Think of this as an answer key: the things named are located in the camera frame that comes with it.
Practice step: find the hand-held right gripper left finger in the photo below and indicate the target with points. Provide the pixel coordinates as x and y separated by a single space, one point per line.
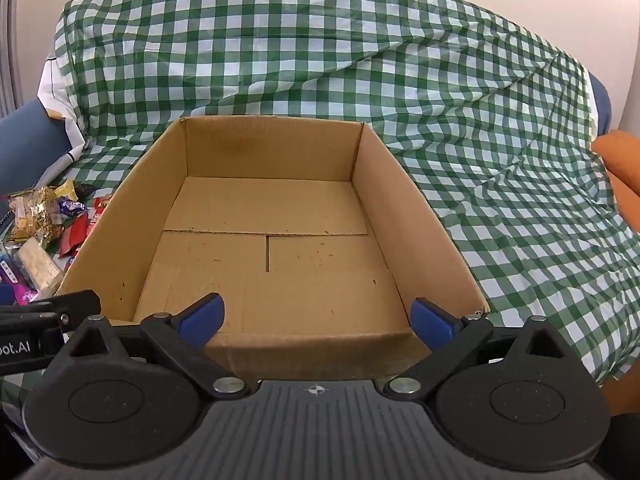
202 317

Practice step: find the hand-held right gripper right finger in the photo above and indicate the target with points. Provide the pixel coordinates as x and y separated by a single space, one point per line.
431 322

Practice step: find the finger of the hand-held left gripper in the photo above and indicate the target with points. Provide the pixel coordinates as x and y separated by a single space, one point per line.
75 305

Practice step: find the red snack packet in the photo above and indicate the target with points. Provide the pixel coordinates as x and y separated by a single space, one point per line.
75 235
99 207

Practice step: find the yellow snack bar packet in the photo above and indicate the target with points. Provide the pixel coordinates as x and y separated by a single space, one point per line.
66 190

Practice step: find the cardboard box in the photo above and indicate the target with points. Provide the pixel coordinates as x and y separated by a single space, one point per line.
280 210

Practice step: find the white nougat packet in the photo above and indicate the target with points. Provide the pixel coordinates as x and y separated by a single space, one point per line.
40 265

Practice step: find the pink purple snack packet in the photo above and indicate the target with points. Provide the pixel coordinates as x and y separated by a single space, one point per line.
15 275

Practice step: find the blue purple candy packet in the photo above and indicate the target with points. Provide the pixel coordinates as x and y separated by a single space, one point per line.
70 207

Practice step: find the gold snack packet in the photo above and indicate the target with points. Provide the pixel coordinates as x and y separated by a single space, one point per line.
35 215

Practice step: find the dark brown chocolate bar packet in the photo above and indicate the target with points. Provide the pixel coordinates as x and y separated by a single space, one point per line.
85 190

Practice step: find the white printed cloth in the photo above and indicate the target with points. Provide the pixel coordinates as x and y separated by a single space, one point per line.
55 90

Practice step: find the orange cushion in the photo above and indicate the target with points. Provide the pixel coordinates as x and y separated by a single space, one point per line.
622 170

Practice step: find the grey curtain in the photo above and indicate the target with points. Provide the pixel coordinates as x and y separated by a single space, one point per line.
9 45

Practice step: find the green checkered cloth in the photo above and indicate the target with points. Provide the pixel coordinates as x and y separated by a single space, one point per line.
350 60

